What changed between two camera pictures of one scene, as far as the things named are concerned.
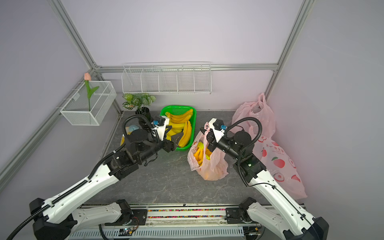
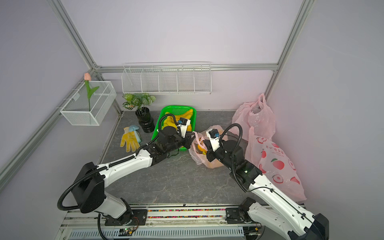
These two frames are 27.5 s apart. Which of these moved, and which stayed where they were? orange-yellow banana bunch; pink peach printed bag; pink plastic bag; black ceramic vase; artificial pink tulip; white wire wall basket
Moved: pink plastic bag; orange-yellow banana bunch
Stayed: pink peach printed bag; white wire wall basket; artificial pink tulip; black ceramic vase
